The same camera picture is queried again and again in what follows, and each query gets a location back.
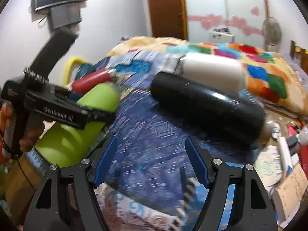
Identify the dark green faceted cup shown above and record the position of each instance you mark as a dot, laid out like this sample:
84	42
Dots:
83	70

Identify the small black wall monitor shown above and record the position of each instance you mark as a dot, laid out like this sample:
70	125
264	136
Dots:
64	15

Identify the blue patterned bedsheet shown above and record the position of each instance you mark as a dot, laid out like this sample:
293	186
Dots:
149	143

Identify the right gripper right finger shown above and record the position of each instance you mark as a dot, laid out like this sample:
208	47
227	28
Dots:
251	208

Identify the yellow foam tube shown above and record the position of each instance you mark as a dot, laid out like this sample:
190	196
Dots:
68	69

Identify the black cylindrical cup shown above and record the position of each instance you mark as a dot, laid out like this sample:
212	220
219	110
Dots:
222	116

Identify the red cylindrical cup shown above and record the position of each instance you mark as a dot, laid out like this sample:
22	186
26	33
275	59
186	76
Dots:
86	83

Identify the brown wooden door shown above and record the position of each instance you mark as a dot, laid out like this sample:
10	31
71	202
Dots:
168	18

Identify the frosted sliding wardrobe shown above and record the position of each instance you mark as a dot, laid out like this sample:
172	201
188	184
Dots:
243	19

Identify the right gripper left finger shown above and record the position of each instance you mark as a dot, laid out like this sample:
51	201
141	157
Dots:
65	199

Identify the wooden bed headboard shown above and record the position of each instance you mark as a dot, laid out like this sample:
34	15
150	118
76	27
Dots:
299	53

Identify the left hand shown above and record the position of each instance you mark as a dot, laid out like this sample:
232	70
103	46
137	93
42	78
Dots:
32	136

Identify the standing electric fan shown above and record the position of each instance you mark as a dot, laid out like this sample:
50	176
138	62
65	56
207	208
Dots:
271	32

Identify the colourful patchwork blanket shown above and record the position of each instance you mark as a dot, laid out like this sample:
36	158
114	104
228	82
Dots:
268	75

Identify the small white cabinet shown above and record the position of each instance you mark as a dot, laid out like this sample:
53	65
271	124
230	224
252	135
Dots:
221	35

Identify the white steel cup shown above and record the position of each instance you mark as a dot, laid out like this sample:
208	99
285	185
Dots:
223	73

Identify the green cylindrical cup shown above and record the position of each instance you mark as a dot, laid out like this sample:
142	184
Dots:
69	141

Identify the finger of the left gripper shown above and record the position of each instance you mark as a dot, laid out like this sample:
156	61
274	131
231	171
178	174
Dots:
99	115
64	93

